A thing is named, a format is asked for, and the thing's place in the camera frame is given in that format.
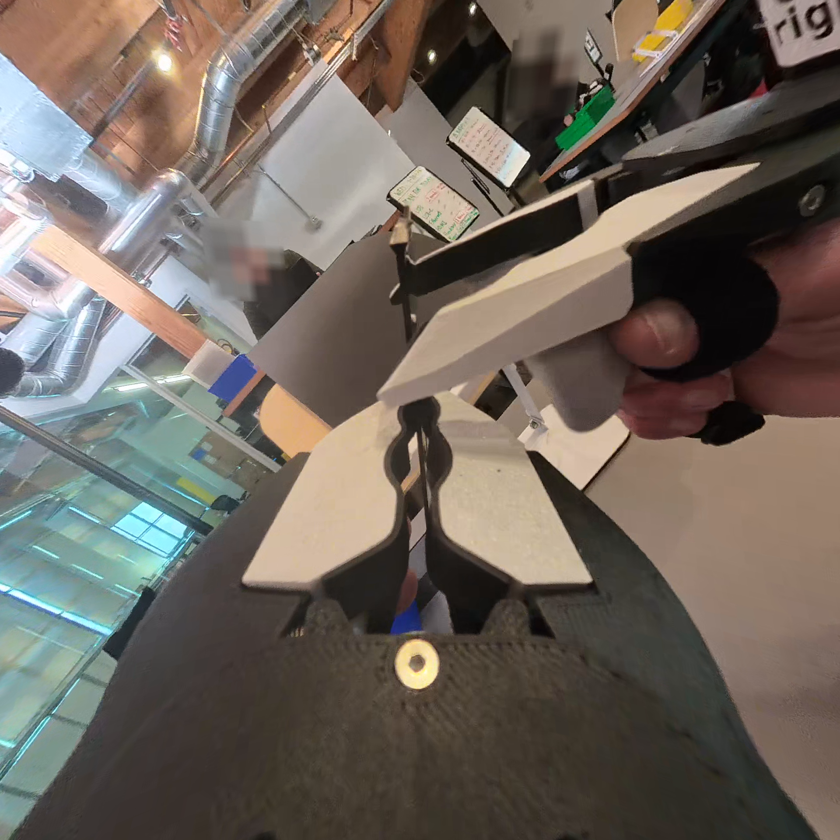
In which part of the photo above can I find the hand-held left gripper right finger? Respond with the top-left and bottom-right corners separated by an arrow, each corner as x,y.
423,394 -> 594,620

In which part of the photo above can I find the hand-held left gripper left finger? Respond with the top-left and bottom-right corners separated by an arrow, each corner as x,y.
243,401 -> 418,620

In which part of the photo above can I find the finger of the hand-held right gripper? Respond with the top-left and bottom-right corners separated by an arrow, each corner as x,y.
394,164 -> 762,305
378,247 -> 639,408

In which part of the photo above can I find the thin black plastic strip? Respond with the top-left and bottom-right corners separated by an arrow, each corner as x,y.
392,217 -> 431,552

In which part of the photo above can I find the person's right hand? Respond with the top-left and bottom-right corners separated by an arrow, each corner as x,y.
611,224 -> 840,441

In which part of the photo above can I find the green plastic bin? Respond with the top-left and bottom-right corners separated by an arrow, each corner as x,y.
556,86 -> 615,152

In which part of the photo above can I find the long wooden workbench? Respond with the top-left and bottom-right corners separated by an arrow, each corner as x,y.
539,0 -> 723,185

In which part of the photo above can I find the whiteboard easel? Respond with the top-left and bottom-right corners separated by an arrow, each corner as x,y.
388,164 -> 480,244
447,105 -> 532,189

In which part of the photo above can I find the yellow plastic bin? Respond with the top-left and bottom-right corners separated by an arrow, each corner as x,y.
633,0 -> 694,64

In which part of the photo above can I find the black backdrop board stand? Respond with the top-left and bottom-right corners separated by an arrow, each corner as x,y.
250,230 -> 500,460

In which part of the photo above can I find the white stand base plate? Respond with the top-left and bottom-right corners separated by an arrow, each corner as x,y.
525,394 -> 631,489

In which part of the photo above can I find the silver ceiling duct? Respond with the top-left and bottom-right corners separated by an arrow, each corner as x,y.
0,0 -> 309,395

